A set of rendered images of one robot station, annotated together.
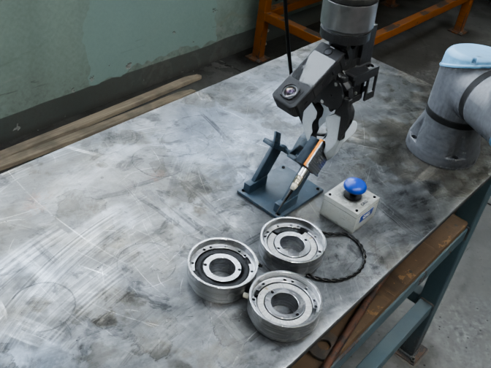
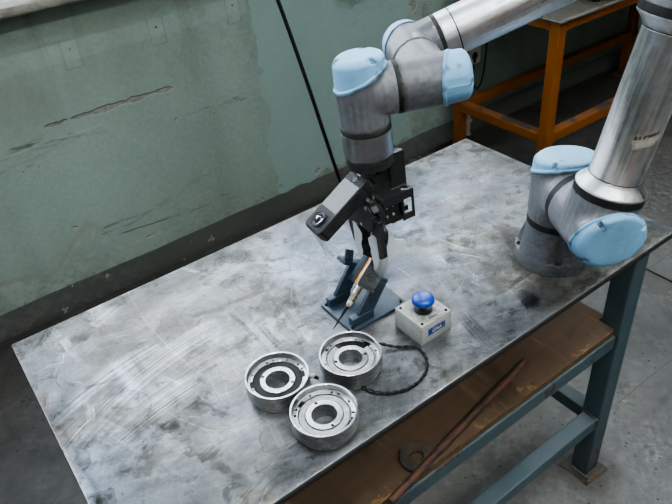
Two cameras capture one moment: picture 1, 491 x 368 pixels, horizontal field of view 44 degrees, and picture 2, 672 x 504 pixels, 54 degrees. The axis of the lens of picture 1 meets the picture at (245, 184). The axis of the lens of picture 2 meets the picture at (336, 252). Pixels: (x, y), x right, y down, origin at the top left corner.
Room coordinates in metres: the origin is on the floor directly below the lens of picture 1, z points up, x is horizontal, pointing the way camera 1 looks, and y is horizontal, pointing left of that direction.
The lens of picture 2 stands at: (-0.03, -0.35, 1.62)
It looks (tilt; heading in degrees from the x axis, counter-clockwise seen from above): 36 degrees down; 20
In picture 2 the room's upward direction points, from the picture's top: 6 degrees counter-clockwise
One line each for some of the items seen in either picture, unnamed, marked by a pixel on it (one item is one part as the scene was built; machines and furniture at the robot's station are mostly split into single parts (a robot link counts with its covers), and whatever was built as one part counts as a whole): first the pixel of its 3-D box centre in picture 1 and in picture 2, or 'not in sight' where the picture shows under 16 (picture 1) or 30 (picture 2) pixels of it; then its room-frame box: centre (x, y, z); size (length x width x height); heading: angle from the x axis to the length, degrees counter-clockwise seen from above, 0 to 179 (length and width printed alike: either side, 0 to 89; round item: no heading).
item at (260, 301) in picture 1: (283, 307); (324, 418); (0.59, -0.08, 0.82); 0.08 x 0.08 x 0.02
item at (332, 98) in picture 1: (343, 64); (377, 188); (0.83, -0.12, 1.09); 0.09 x 0.08 x 0.12; 138
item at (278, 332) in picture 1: (283, 307); (324, 417); (0.59, -0.08, 0.82); 0.10 x 0.10 x 0.04
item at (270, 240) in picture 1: (291, 247); (350, 361); (0.71, -0.09, 0.82); 0.08 x 0.08 x 0.02
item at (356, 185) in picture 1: (353, 193); (423, 306); (0.84, -0.19, 0.85); 0.04 x 0.04 x 0.05
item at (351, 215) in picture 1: (351, 203); (425, 316); (0.84, -0.19, 0.82); 0.08 x 0.07 x 0.05; 143
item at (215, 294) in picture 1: (221, 271); (278, 383); (0.64, 0.02, 0.82); 0.10 x 0.10 x 0.04
